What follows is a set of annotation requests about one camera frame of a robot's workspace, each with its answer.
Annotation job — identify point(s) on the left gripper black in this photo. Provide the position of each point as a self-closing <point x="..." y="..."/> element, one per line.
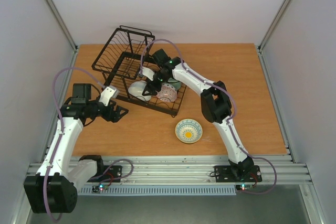
<point x="116" y="117"/>

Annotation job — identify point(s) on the black wire dish rack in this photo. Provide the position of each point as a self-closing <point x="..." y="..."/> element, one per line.
<point x="119" y="63"/>

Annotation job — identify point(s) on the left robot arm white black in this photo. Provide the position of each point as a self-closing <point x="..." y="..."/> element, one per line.
<point x="54" y="188"/>

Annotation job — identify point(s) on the teal green bowl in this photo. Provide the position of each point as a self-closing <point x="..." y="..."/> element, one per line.
<point x="176" y="84"/>

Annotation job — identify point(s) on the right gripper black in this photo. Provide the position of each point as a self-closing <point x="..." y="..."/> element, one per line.
<point x="153" y="85"/>

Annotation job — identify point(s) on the yellow blue patterned bowl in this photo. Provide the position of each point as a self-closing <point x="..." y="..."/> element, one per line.
<point x="188" y="131"/>

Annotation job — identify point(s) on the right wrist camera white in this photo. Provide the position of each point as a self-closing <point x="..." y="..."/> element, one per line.
<point x="146" y="72"/>

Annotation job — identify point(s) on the grey slotted cable duct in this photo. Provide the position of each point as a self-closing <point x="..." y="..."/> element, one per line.
<point x="159" y="190"/>

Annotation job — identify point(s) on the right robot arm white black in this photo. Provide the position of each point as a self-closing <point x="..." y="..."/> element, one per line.
<point x="216" y="104"/>

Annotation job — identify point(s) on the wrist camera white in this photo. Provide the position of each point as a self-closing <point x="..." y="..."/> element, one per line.
<point x="110" y="92"/>
<point x="146" y="72"/>

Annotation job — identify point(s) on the white ceramic bowl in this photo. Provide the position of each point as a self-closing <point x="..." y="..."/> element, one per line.
<point x="136" y="89"/>

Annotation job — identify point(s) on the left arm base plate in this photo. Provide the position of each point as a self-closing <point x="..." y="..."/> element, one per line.
<point x="115" y="172"/>

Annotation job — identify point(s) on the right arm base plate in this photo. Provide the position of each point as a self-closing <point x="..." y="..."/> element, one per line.
<point x="223" y="174"/>

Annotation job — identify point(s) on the red white patterned bowl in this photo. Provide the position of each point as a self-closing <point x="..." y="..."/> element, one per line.
<point x="167" y="93"/>

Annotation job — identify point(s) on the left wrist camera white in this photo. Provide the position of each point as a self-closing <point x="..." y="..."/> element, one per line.
<point x="110" y="92"/>

